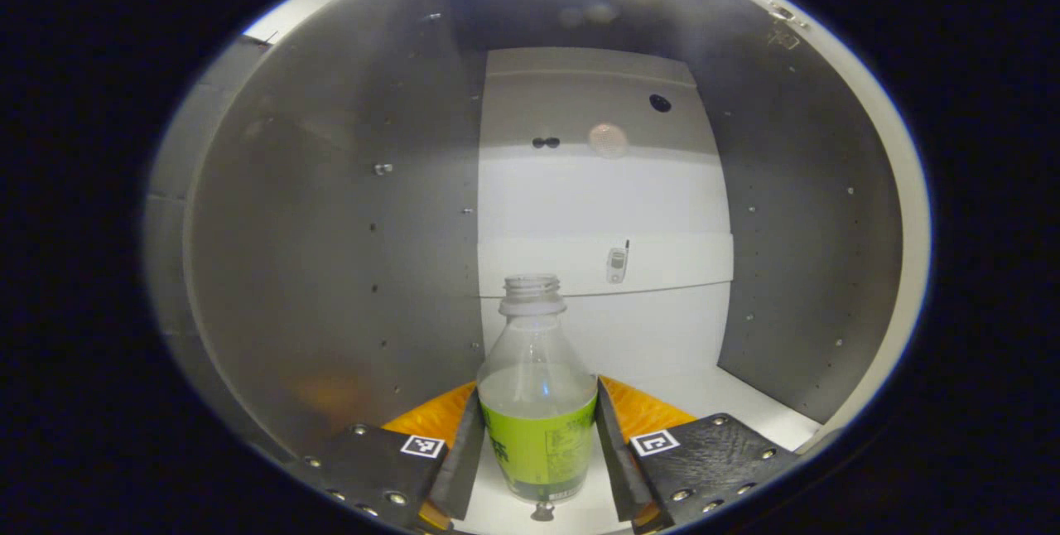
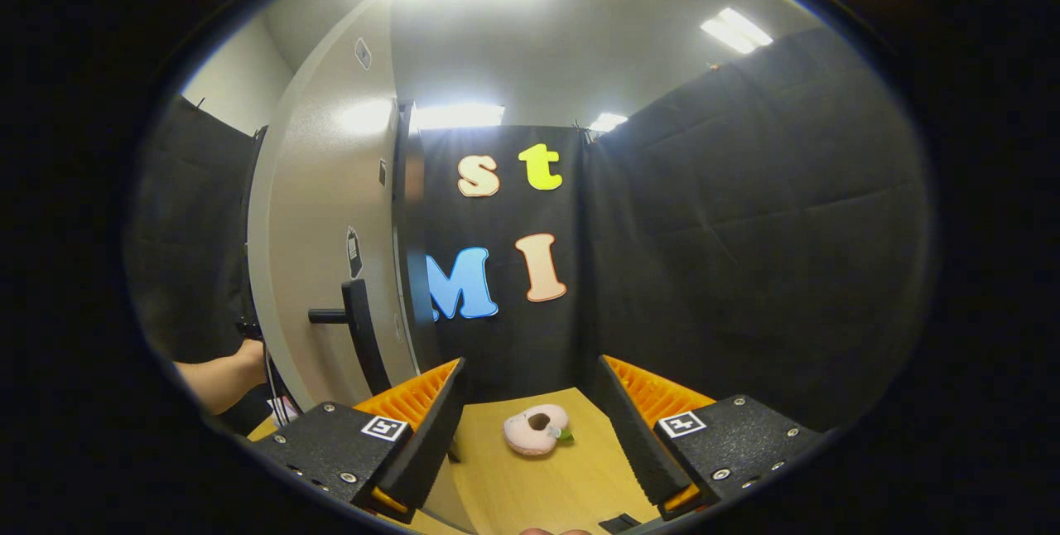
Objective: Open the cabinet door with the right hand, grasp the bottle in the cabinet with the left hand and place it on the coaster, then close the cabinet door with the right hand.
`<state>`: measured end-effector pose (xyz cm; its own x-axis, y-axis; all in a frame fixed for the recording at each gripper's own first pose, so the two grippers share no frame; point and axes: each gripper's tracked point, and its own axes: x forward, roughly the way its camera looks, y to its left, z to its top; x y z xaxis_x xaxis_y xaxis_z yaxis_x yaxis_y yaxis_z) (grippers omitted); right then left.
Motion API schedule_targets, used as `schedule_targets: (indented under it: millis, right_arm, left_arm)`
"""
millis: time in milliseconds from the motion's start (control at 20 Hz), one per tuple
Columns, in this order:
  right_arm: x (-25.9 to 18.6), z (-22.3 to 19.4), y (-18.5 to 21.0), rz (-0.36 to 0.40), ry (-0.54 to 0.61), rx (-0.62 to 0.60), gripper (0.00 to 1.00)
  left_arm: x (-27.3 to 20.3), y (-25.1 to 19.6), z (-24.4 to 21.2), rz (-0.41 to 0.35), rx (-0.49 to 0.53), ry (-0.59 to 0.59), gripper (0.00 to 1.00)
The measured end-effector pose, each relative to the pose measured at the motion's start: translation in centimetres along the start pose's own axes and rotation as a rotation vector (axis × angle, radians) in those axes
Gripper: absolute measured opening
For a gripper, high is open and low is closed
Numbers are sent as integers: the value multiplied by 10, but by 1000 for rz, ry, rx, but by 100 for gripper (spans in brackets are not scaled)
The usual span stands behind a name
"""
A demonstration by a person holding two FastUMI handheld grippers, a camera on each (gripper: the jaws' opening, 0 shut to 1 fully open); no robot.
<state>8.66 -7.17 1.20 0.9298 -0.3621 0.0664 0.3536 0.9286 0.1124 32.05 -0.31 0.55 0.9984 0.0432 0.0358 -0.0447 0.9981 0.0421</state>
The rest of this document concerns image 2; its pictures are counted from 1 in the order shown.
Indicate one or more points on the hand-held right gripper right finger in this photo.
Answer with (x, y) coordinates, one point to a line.
(633, 436)

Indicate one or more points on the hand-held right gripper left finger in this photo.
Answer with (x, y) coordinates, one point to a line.
(426, 436)

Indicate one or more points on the beige cabinet door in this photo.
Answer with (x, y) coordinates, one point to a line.
(315, 212)

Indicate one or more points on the pink plush toy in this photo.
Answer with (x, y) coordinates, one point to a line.
(526, 436)

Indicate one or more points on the pink white paper packet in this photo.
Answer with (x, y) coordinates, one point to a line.
(283, 411)

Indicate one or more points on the black backdrop cloth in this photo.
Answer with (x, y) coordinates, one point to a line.
(745, 228)

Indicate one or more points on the ceiling light panel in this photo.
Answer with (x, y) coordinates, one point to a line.
(607, 121)
(460, 116)
(737, 30)

